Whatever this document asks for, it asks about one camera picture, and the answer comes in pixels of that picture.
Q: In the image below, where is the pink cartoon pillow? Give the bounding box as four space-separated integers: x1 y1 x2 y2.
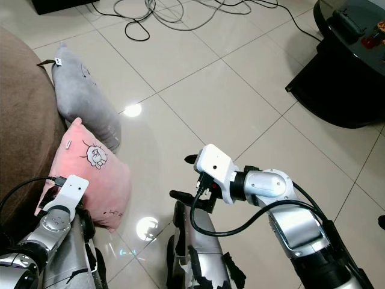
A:
35 117 132 234

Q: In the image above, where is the brown sofa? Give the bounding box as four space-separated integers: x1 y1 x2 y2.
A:
0 27 74 266

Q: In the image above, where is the grey pillow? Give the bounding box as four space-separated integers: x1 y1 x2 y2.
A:
51 42 122 152

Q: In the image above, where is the black floor box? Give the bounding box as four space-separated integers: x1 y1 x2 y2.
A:
31 0 100 16

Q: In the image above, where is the silver left robot leg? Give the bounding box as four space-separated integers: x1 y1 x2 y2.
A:
59 220 116 289

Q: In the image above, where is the silver robot leg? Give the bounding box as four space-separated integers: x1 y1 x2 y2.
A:
59 220 116 289
167 200 248 289

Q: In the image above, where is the silver right robot leg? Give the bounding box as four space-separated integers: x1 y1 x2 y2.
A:
167 200 248 289

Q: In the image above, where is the black round glass table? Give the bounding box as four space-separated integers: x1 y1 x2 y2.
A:
285 0 385 129

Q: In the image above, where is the black remote control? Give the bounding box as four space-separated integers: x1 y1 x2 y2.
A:
333 5 369 38

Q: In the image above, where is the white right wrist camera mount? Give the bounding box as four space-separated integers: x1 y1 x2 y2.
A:
195 143 242 205

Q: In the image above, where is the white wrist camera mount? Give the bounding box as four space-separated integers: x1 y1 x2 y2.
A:
43 175 91 219
195 143 242 205

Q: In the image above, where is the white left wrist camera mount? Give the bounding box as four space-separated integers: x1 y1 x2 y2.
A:
43 175 91 219

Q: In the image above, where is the black floor cable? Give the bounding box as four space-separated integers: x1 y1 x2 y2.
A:
124 0 321 43

